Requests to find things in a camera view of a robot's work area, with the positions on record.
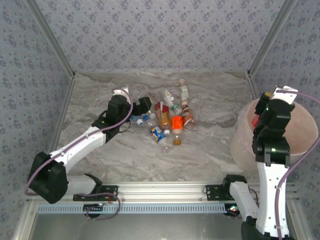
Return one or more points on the blue label soda bottle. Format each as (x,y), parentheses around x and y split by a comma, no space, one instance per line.
(158,134)

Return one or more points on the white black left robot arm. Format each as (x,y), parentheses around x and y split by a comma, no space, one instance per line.
(87,146)

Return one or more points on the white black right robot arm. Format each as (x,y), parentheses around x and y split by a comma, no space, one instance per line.
(270,190)

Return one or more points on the pink round bin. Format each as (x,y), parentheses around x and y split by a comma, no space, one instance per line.
(302,135)

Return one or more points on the small blue label bottle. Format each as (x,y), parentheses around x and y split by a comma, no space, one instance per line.
(136,119)

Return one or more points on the clear bottle white cap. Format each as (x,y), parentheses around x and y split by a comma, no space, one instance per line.
(152,115)

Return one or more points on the red yellow label bottle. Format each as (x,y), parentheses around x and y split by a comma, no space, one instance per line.
(162,115)

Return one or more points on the clear bottle green neck band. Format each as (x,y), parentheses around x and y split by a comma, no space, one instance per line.
(170,98)

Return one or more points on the orange label bottle gold cap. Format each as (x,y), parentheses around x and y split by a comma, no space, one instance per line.
(177,122)

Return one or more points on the clear bottle beige cap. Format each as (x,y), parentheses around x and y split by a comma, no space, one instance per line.
(184,92)

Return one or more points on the brown label drink bottle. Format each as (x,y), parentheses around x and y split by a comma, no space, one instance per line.
(187,115)

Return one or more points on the black controller board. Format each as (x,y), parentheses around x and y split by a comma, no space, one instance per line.
(93,208)
(232,208)

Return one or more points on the grey metal panel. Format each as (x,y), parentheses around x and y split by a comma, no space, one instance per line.
(150,227)

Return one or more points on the aluminium table side rail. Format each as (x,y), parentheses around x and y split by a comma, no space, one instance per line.
(253,86)
(63,107)

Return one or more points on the aluminium frame post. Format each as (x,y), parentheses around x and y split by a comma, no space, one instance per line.
(51,37)
(270,37)

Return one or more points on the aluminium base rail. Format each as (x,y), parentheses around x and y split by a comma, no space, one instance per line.
(160,191)

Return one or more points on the aluminium frame rail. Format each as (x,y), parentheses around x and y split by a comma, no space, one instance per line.
(23,222)
(298,220)

